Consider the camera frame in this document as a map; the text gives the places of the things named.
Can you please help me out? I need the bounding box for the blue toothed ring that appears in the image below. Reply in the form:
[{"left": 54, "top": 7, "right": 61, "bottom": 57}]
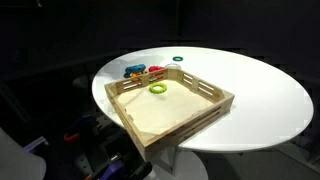
[{"left": 123, "top": 63, "right": 148, "bottom": 79}]

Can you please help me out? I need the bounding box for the wooden slatted tray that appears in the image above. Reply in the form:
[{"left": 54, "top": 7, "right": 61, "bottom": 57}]
[{"left": 103, "top": 68, "right": 236, "bottom": 162}]

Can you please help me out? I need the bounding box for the purple black tool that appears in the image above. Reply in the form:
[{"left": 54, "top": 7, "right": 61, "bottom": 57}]
[{"left": 98, "top": 160, "right": 127, "bottom": 180}]

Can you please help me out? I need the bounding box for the white rounded cover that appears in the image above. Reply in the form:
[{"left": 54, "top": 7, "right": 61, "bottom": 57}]
[{"left": 0, "top": 127, "right": 47, "bottom": 180}]

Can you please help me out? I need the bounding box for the lime green toothed ring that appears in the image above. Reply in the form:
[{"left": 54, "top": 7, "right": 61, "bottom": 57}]
[{"left": 148, "top": 82, "right": 168, "bottom": 96}]

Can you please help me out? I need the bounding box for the red toothed ring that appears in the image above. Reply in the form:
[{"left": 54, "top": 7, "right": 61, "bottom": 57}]
[{"left": 148, "top": 65, "right": 166, "bottom": 74}]

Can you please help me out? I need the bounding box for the white translucent ring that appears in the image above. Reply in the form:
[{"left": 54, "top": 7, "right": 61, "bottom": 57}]
[{"left": 164, "top": 62, "right": 182, "bottom": 71}]

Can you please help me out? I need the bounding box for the white table pedestal base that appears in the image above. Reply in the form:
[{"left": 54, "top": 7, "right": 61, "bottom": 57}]
[{"left": 150, "top": 146, "right": 210, "bottom": 180}]

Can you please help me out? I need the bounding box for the orange clamp handle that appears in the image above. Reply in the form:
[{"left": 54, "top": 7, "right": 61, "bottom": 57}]
[{"left": 63, "top": 132, "right": 81, "bottom": 144}]

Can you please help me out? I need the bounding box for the purple strip bracket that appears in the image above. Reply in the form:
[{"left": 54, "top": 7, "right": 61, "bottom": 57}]
[{"left": 23, "top": 136, "right": 50, "bottom": 153}]

